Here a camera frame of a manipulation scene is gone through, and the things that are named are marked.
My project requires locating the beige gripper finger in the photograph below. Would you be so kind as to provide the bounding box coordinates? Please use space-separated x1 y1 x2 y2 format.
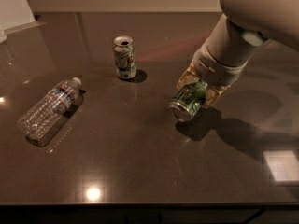
202 85 228 109
177 63 199 90

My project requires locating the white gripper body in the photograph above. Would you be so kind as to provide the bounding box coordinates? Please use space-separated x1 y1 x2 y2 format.
192 38 249 86

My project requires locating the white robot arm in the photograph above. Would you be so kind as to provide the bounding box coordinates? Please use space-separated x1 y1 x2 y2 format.
177 0 299 107

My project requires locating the white and green soda can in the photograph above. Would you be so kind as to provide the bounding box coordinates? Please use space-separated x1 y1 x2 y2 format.
113 35 136 80

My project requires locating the clear plastic water bottle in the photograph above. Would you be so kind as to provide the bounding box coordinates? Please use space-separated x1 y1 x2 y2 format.
17 77 82 140

